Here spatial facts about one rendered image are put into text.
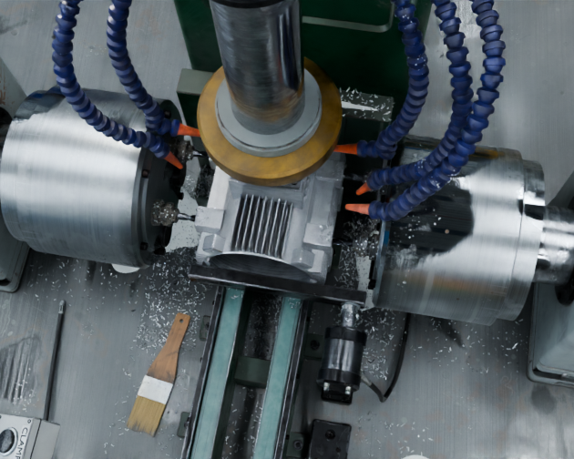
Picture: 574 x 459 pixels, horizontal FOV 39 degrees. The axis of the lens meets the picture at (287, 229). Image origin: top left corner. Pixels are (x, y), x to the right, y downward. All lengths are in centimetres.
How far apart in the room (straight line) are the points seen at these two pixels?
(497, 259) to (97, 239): 53
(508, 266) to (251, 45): 46
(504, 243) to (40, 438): 64
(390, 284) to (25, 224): 50
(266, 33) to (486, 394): 78
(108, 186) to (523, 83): 82
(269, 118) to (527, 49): 79
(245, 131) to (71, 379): 61
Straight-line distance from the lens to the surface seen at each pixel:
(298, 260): 110
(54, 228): 117
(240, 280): 116
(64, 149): 114
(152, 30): 165
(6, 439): 114
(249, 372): 132
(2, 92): 132
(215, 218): 115
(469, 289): 109
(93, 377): 141
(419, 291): 110
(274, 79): 87
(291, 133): 98
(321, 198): 116
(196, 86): 116
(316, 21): 117
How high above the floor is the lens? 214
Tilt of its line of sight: 70 degrees down
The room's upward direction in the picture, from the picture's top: 6 degrees counter-clockwise
